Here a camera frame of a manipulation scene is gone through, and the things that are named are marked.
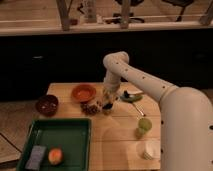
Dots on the wooden table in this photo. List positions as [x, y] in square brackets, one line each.
[114, 146]

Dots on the grey sponge eraser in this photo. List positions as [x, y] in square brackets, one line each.
[36, 158]

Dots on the white metal cup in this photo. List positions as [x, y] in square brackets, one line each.
[152, 150]

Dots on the bunch of dark grapes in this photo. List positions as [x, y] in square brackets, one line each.
[89, 109]

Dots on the green plastic tray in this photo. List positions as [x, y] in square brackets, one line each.
[72, 136]

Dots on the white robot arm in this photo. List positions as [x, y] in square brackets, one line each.
[186, 115]

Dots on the orange peach fruit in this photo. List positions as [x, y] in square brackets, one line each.
[55, 156]

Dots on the dark brown bowl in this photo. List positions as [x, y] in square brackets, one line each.
[47, 105]

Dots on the metal spoon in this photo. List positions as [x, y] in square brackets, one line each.
[140, 111]

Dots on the tan black gripper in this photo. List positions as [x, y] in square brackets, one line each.
[108, 99]

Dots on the orange bowl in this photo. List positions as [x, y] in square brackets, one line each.
[83, 93]

